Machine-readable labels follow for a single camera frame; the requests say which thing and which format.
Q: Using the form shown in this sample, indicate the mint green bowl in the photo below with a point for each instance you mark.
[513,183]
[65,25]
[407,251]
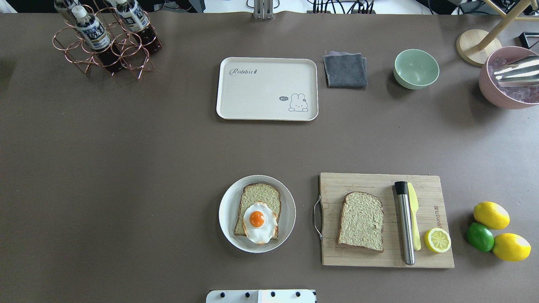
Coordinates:
[415,69]

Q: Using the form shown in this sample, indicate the whole lemon upper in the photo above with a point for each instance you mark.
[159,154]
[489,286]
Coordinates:
[492,215]

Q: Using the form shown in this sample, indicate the lemon half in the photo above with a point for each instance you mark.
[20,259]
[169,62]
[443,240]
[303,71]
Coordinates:
[437,240]

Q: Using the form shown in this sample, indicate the wooden cup stand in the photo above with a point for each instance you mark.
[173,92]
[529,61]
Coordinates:
[476,45]

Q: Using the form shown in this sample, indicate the fried egg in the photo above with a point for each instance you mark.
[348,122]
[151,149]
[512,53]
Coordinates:
[260,223]

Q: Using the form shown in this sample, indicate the bread slice top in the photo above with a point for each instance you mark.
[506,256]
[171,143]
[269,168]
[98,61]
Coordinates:
[361,222]

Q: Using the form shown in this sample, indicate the whole lemon lower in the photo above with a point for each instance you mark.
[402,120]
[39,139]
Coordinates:
[511,247]

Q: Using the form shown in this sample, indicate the cream rabbit serving tray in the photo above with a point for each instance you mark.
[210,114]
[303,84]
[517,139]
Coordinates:
[282,89]

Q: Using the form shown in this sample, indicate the tea bottle back left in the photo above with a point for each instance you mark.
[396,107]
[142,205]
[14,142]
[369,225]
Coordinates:
[64,8]

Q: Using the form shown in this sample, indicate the tea bottle right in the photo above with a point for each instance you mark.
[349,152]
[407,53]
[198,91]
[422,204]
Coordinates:
[136,21]

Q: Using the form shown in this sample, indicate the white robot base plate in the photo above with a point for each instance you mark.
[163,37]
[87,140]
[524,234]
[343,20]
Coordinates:
[262,296]

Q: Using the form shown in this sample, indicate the green lime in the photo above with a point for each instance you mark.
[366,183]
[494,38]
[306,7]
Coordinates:
[480,237]

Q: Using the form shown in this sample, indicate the pink bowl with ice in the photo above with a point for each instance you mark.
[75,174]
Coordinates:
[512,97]

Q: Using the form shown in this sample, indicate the metal ice scoop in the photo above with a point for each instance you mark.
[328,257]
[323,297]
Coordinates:
[522,72]

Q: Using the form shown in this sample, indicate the bread slice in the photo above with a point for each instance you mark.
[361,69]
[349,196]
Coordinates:
[361,222]
[257,192]

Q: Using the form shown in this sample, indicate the copper wire bottle rack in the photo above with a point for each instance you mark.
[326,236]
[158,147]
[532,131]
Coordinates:
[116,37]

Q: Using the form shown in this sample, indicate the whole lemon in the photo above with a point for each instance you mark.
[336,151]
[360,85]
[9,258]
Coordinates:
[492,215]
[511,247]

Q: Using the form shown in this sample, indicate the tea bottle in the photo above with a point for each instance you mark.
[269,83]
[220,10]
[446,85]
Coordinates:
[136,21]
[97,38]
[64,8]

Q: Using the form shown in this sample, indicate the tea bottle front left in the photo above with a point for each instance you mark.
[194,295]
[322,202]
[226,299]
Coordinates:
[97,38]

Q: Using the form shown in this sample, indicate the white round plate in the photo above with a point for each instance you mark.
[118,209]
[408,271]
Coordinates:
[230,207]

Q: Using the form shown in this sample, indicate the bamboo cutting board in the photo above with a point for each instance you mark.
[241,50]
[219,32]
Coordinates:
[334,187]

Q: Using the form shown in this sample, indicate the yellow plastic knife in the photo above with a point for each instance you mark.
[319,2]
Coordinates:
[414,207]

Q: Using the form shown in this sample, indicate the grey folded cloth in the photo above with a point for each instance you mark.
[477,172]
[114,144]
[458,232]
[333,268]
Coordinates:
[345,70]

